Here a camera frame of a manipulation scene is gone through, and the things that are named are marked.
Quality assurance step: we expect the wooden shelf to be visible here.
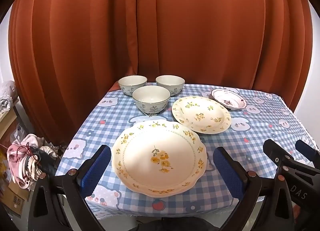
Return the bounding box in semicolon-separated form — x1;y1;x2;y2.
0;97;33;151

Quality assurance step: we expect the medium yellow-flower plate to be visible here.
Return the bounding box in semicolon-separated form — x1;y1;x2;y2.
172;96;232;135

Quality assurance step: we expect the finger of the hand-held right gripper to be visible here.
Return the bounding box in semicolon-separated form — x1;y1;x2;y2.
295;140;320;169
263;139;295;171

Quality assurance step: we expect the orange curtain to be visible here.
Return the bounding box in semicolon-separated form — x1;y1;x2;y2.
7;0;314;144

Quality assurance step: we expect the blue checked bear tablecloth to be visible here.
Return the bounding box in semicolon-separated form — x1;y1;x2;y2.
54;83;320;220

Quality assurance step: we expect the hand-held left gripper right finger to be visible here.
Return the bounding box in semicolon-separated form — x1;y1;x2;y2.
212;147;296;231

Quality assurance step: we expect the large scalloped yellow-flower plate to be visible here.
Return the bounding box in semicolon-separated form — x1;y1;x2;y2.
112;120;207;198

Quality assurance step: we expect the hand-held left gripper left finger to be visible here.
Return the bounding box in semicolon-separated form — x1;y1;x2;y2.
27;145;112;231

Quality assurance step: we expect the pale blue floral bowl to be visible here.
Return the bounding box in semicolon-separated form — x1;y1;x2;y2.
155;75;185;96
118;75;148;96
132;86;171;114

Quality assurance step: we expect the grey white cloth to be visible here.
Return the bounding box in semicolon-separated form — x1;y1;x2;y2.
0;81;18;114

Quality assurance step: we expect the cardboard box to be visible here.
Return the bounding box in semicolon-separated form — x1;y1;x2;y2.
7;181;26;218

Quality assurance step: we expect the small red-rimmed plate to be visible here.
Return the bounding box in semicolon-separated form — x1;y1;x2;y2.
211;88;247;110

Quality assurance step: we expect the pile of clothes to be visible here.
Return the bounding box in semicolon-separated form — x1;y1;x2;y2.
7;133;63;190

